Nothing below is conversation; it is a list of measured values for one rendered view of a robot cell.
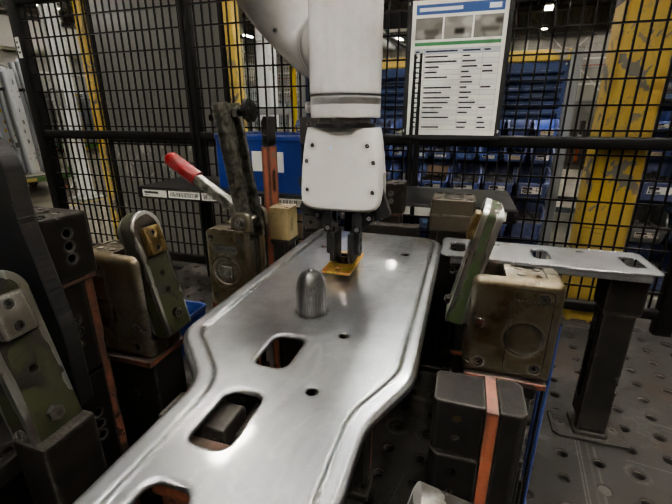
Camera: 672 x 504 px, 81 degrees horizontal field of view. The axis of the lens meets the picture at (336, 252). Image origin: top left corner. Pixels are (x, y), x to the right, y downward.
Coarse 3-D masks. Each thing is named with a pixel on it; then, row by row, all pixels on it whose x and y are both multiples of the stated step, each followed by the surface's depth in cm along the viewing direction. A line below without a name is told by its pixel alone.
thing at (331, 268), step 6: (342, 252) 57; (342, 258) 52; (360, 258) 55; (330, 264) 52; (336, 264) 52; (342, 264) 52; (348, 264) 52; (354, 264) 52; (324, 270) 50; (330, 270) 50; (336, 270) 50; (342, 270) 50; (348, 270) 50
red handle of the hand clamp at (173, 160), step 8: (168, 160) 56; (176, 160) 56; (184, 160) 56; (176, 168) 56; (184, 168) 55; (192, 168) 56; (184, 176) 56; (192, 176) 55; (200, 176) 56; (192, 184) 56; (200, 184) 56; (208, 184) 55; (208, 192) 56; (216, 192) 55; (224, 192) 56; (216, 200) 56; (224, 200) 55; (232, 208) 55; (256, 216) 56
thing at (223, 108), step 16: (224, 112) 50; (240, 112) 51; (256, 112) 51; (224, 128) 51; (240, 128) 53; (224, 144) 51; (240, 144) 54; (224, 160) 52; (240, 160) 54; (240, 176) 52; (240, 192) 53; (256, 192) 56; (240, 208) 54; (256, 208) 56; (256, 224) 57
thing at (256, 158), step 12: (252, 132) 108; (276, 132) 105; (288, 132) 104; (216, 144) 95; (252, 144) 91; (276, 144) 88; (288, 144) 87; (300, 144) 86; (252, 156) 92; (288, 156) 88; (300, 156) 87; (288, 168) 89; (300, 168) 88; (288, 180) 90; (288, 192) 91; (300, 192) 90
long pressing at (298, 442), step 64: (320, 256) 59; (384, 256) 59; (256, 320) 41; (320, 320) 41; (384, 320) 41; (192, 384) 30; (256, 384) 31; (320, 384) 31; (384, 384) 31; (128, 448) 25; (192, 448) 25; (256, 448) 25; (320, 448) 25
